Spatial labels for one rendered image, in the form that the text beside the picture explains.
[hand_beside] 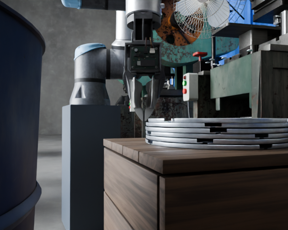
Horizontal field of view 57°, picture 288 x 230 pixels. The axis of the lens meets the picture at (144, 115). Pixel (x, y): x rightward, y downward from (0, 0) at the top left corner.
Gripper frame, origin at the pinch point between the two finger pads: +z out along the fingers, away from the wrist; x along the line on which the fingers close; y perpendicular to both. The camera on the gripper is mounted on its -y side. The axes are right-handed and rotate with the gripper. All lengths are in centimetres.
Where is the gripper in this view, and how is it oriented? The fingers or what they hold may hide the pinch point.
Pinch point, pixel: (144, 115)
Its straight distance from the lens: 57.7
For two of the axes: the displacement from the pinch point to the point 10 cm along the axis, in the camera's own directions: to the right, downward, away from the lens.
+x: 10.0, 0.0, -0.3
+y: -0.3, -0.2, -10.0
